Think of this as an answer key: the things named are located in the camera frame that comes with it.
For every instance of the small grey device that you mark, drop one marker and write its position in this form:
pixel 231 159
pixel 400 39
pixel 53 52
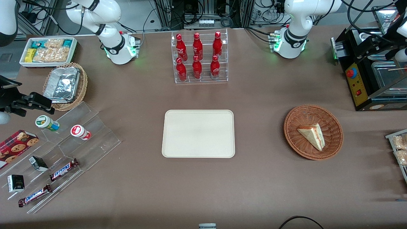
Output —
pixel 207 226

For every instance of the large clear cracker bag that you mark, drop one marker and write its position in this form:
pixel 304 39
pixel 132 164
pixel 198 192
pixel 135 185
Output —
pixel 52 54

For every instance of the grey metal tray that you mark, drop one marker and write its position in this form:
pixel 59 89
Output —
pixel 389 136

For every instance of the red plaid cookie box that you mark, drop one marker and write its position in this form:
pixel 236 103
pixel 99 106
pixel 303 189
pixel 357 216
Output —
pixel 17 146

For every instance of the Snickers chocolate bar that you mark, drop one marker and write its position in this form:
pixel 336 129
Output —
pixel 63 169
pixel 35 195

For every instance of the beige plastic tray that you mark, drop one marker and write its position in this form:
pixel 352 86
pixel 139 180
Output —
pixel 197 133

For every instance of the aluminium profile frame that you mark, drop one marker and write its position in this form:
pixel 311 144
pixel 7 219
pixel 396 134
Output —
pixel 165 12

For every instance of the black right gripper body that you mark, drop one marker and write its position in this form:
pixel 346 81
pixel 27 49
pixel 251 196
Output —
pixel 7 101

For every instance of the triangular sandwich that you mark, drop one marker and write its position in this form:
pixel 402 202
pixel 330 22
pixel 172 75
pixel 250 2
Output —
pixel 313 135

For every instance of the aluminium foil container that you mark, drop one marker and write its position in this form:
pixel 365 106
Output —
pixel 62 84

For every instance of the brown wicker basket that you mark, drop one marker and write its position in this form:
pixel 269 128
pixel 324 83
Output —
pixel 295 140

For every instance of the clear acrylic bottle rack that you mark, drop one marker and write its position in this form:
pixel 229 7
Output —
pixel 205 76

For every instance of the red label yogurt bottle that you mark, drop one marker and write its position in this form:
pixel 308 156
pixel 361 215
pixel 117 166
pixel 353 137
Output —
pixel 79 131

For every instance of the white rectangular snack bin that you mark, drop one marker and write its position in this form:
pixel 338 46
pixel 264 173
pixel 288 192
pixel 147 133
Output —
pixel 22 62

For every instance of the clear acrylic stepped display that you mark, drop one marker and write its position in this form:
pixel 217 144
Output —
pixel 95 140

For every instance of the yellow snack packet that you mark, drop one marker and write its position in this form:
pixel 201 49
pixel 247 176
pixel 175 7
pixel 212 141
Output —
pixel 30 55

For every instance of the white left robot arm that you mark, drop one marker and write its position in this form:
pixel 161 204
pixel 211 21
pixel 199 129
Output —
pixel 295 19

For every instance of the light wicker basket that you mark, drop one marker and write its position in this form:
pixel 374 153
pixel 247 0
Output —
pixel 83 86

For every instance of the green label yogurt bottle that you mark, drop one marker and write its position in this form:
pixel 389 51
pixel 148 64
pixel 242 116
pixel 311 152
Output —
pixel 46 122

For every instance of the steel pan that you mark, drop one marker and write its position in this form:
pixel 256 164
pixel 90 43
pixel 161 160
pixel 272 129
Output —
pixel 384 76
pixel 365 35

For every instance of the white power strip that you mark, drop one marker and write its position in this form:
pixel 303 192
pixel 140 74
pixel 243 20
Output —
pixel 209 23

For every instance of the red emergency stop button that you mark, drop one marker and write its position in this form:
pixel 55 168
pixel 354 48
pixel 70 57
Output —
pixel 351 73

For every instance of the clear snack packet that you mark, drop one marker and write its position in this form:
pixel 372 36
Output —
pixel 402 157
pixel 400 142

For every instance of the small black box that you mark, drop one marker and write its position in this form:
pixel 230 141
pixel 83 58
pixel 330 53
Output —
pixel 16 183
pixel 38 163

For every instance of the black food warmer machine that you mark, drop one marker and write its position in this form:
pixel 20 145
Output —
pixel 357 92

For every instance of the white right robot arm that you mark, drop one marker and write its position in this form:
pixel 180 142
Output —
pixel 111 12

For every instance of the teal snack packet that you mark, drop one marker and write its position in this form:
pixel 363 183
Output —
pixel 67 43
pixel 37 44

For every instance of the red cola bottle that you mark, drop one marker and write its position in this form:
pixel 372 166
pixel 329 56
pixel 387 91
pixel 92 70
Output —
pixel 181 47
pixel 197 68
pixel 215 67
pixel 197 47
pixel 181 70
pixel 217 45

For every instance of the small clear cracker bag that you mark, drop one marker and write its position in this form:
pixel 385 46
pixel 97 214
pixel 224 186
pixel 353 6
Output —
pixel 54 43

